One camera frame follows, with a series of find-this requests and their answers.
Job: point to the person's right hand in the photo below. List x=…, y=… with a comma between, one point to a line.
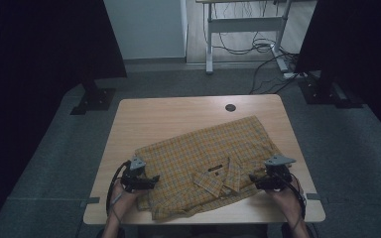
x=287, y=203

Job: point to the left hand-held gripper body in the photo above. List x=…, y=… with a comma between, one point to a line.
x=132, y=178

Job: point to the black stand base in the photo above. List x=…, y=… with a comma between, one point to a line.
x=94, y=99
x=324, y=94

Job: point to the white desk frame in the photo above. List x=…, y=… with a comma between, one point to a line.
x=244, y=24

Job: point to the white power strip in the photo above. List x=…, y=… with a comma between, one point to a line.
x=291, y=75

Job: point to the black round table grommet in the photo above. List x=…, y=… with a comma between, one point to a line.
x=230, y=107

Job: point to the grey tape mark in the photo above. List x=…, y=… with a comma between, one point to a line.
x=313, y=196

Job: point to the person's left hand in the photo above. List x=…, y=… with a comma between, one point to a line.
x=125, y=201

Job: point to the yellow plaid shirt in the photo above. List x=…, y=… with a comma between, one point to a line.
x=198, y=158

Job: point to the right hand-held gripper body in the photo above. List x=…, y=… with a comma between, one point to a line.
x=278, y=177

